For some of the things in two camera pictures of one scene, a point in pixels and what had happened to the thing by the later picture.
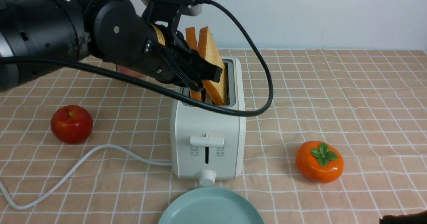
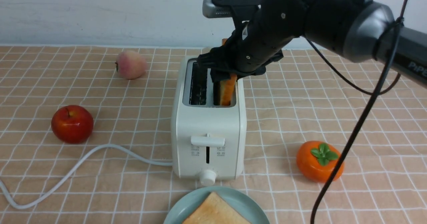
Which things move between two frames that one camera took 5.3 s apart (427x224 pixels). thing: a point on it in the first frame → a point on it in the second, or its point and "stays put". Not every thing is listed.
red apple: (71, 124) stays put
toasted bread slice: (207, 49) → (227, 87)
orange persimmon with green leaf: (319, 161) stays put
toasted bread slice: (191, 38) → (214, 210)
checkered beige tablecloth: (344, 141) stays put
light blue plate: (214, 205) stays put
